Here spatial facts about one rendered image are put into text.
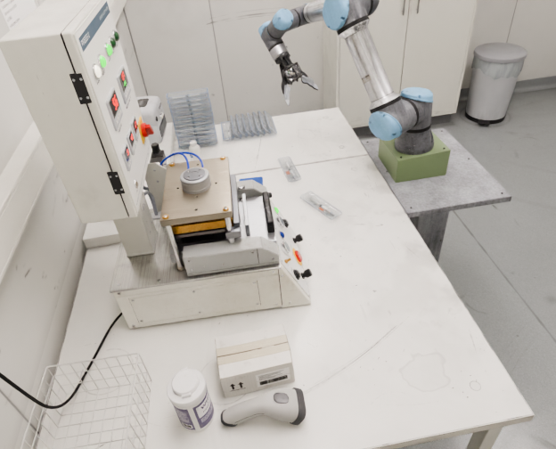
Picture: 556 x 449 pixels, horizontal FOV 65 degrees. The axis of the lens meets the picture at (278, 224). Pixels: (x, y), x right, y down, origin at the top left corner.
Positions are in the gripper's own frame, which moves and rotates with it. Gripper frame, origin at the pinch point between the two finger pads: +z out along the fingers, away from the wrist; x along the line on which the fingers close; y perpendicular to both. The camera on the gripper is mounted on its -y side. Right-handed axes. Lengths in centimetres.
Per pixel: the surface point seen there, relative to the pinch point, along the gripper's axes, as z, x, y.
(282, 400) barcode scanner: 74, -62, 94
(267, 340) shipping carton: 63, -59, 83
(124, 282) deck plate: 33, -86, 73
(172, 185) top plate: 16, -62, 71
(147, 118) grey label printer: -27, -65, -6
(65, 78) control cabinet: -5, -65, 109
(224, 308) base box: 53, -67, 66
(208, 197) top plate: 24, -54, 78
